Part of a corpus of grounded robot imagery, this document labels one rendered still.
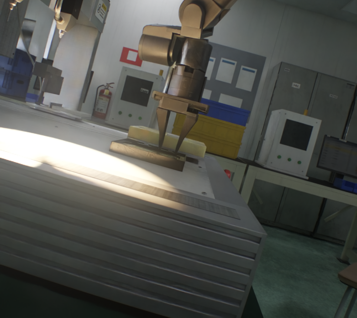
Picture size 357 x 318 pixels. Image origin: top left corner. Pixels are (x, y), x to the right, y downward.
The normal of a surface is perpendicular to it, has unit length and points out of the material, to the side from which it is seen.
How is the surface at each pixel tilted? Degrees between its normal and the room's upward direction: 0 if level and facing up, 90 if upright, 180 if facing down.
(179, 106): 90
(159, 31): 113
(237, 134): 90
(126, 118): 90
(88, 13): 90
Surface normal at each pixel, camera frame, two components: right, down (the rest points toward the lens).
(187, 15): -0.36, 0.35
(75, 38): -0.06, 0.04
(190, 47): -0.33, -0.04
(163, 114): -0.15, 0.39
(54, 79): 0.96, 0.27
